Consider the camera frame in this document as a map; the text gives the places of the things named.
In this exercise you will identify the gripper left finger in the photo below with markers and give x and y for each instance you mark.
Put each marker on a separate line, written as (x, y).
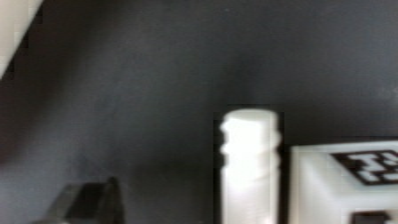
(80, 206)

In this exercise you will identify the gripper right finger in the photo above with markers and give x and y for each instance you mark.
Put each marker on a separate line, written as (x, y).
(372, 217)

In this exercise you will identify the white chair seat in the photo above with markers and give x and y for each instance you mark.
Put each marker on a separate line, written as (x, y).
(306, 185)

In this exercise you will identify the white U-shaped fence frame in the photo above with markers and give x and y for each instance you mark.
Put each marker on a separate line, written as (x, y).
(18, 11)

